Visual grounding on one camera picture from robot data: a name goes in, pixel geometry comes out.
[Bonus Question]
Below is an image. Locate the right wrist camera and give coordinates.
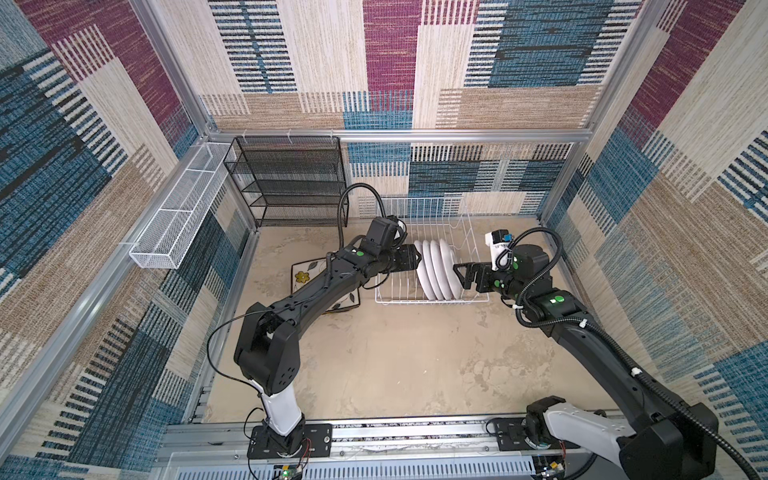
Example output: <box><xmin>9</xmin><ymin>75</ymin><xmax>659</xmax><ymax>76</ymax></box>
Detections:
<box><xmin>484</xmin><ymin>229</ymin><xmax>513</xmax><ymax>271</ymax></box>

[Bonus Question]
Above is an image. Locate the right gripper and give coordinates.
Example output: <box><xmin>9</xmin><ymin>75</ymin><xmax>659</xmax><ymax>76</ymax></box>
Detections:
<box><xmin>453</xmin><ymin>260</ymin><xmax>528</xmax><ymax>303</ymax></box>

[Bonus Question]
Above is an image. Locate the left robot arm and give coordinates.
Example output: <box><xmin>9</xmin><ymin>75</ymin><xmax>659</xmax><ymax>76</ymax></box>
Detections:
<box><xmin>233</xmin><ymin>215</ymin><xmax>421</xmax><ymax>456</ymax></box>

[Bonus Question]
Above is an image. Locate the white wire dish rack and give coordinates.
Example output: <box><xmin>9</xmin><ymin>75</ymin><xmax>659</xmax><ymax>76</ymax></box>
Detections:
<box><xmin>374</xmin><ymin>196</ymin><xmax>489</xmax><ymax>305</ymax></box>

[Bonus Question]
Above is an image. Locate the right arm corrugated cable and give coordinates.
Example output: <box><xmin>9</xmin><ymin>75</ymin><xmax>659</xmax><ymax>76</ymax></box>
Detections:
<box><xmin>512</xmin><ymin>226</ymin><xmax>763</xmax><ymax>480</ymax></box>

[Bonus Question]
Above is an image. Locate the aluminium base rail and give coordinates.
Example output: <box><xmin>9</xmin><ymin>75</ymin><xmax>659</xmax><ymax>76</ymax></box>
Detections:
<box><xmin>149</xmin><ymin>410</ymin><xmax>673</xmax><ymax>480</ymax></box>

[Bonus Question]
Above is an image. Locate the black wire shelf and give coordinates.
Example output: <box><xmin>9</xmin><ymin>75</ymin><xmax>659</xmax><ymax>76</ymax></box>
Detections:
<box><xmin>224</xmin><ymin>136</ymin><xmax>347</xmax><ymax>227</ymax></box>

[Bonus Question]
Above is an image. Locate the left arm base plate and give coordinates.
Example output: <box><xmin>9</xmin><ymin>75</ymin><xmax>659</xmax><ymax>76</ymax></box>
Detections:
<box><xmin>247</xmin><ymin>422</ymin><xmax>333</xmax><ymax>460</ymax></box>

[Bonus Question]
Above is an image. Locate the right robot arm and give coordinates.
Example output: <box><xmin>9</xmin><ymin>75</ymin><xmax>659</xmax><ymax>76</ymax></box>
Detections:
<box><xmin>448</xmin><ymin>245</ymin><xmax>719</xmax><ymax>479</ymax></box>

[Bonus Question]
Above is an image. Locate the white mesh wall basket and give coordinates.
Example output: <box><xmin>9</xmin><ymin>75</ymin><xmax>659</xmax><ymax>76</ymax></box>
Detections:
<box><xmin>129</xmin><ymin>143</ymin><xmax>229</xmax><ymax>270</ymax></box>

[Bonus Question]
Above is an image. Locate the white round plate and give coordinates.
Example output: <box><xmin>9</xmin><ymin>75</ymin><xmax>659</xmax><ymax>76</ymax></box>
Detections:
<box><xmin>414</xmin><ymin>240</ymin><xmax>437</xmax><ymax>301</ymax></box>
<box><xmin>422</xmin><ymin>240</ymin><xmax>446</xmax><ymax>301</ymax></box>
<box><xmin>439</xmin><ymin>239</ymin><xmax>463</xmax><ymax>300</ymax></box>
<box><xmin>430</xmin><ymin>240</ymin><xmax>454</xmax><ymax>300</ymax></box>

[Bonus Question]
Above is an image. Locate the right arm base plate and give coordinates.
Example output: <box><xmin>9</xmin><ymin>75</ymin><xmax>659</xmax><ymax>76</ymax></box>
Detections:
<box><xmin>484</xmin><ymin>417</ymin><xmax>580</xmax><ymax>452</ymax></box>

